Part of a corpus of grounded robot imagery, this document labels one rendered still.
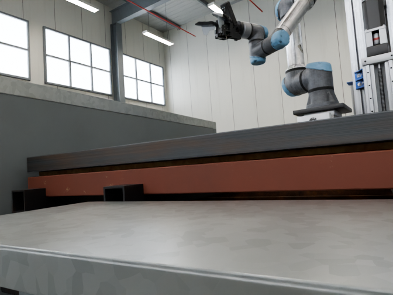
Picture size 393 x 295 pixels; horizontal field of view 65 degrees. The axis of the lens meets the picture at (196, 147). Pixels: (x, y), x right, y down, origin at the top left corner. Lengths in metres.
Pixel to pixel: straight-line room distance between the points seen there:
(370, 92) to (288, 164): 1.21
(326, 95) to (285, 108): 10.00
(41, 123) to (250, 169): 0.62
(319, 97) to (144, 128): 0.82
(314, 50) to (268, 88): 2.00
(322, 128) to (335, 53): 11.04
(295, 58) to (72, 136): 1.19
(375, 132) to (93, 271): 0.36
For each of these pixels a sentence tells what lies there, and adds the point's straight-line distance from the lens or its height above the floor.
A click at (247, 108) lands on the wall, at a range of 12.14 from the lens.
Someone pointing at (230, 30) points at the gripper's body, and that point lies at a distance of 1.50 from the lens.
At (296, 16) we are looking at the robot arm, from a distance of 1.61.
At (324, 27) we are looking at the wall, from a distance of 11.84.
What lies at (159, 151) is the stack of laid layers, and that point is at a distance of 0.56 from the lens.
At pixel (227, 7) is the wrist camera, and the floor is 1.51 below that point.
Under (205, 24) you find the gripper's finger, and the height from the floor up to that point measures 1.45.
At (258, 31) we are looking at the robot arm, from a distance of 1.60.
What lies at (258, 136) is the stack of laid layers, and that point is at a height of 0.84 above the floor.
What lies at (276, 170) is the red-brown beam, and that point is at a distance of 0.46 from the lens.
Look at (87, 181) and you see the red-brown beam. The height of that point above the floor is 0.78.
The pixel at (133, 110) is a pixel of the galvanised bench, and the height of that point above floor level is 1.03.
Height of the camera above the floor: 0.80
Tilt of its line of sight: 4 degrees up
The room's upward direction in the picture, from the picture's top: 4 degrees counter-clockwise
